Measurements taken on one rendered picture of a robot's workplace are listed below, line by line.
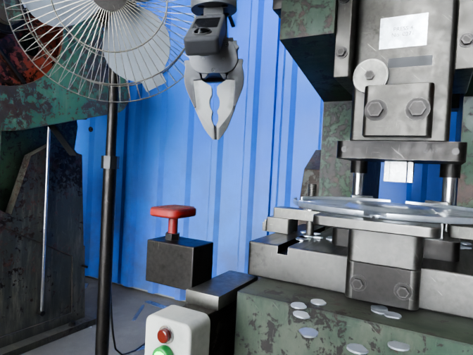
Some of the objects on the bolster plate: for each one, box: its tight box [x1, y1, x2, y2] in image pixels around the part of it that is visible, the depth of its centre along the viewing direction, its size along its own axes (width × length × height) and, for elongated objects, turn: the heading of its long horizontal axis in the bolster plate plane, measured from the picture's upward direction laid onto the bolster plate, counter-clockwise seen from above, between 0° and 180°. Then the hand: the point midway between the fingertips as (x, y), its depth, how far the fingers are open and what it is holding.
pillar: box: [352, 173, 365, 195], centre depth 78 cm, size 2×2×14 cm
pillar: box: [441, 178, 457, 232], centre depth 71 cm, size 2×2×14 cm
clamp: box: [262, 184, 322, 235], centre depth 77 cm, size 6×17×10 cm
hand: (215, 131), depth 58 cm, fingers closed
